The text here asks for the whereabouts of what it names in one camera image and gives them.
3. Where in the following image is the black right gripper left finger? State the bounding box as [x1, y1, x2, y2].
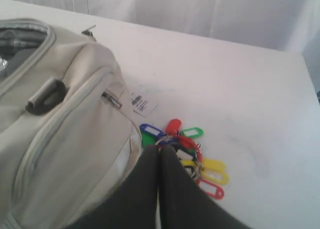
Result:
[74, 145, 159, 229]

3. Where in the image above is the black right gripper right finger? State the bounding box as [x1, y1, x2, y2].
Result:
[158, 145, 249, 229]

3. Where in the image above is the colourful key tag bunch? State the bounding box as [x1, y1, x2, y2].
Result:
[139, 118, 230, 200]

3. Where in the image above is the cream fabric duffel bag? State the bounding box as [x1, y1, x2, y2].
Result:
[0, 18, 141, 229]

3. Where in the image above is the white paper barcode tag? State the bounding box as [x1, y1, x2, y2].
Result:
[129, 91, 159, 118]

